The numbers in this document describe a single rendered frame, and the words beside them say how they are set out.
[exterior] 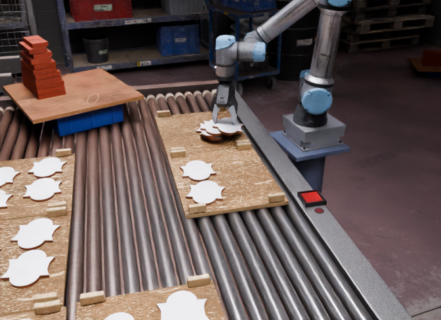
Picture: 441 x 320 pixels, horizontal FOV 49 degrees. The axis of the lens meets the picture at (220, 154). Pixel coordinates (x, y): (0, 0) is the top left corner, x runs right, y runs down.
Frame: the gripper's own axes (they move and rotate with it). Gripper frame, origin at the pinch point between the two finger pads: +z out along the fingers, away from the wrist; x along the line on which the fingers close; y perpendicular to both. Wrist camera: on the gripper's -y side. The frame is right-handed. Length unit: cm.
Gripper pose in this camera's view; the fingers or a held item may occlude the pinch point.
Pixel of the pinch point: (224, 122)
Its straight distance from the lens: 200.0
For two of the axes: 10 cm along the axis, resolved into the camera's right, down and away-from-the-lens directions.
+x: -9.9, -0.6, 1.2
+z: 0.0, 8.9, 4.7
